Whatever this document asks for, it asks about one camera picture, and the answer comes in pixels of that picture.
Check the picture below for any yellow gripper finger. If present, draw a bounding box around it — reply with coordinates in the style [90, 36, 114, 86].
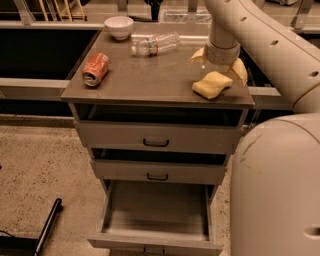
[230, 58, 248, 86]
[188, 48, 207, 65]

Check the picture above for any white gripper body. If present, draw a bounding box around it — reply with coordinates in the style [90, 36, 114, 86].
[204, 40, 240, 65]

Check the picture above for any yellow sponge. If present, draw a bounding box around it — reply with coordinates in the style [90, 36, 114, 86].
[192, 71, 233, 99]

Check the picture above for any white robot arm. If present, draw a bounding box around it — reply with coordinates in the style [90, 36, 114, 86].
[204, 0, 320, 256]

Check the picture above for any grey drawer cabinet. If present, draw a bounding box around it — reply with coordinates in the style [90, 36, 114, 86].
[60, 22, 256, 256]

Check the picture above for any middle grey drawer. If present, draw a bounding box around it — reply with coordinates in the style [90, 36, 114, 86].
[90, 159, 225, 185]

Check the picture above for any grey drawer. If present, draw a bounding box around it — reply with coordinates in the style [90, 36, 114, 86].
[74, 121, 242, 154]
[88, 181, 223, 256]
[90, 159, 225, 185]

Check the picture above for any top grey drawer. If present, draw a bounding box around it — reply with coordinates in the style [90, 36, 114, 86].
[74, 121, 242, 154]

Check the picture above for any bottom grey drawer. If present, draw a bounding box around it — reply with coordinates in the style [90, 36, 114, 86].
[88, 181, 223, 256]

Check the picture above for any clear plastic water bottle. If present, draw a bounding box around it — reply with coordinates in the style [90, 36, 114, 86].
[131, 32, 180, 57]

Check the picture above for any white bowl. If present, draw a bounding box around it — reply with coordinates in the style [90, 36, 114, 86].
[104, 16, 134, 40]

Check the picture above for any orange soda can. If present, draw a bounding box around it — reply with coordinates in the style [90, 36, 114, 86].
[82, 53, 109, 87]

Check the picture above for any black stand leg left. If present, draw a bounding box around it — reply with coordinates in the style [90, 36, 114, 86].
[33, 198, 63, 256]

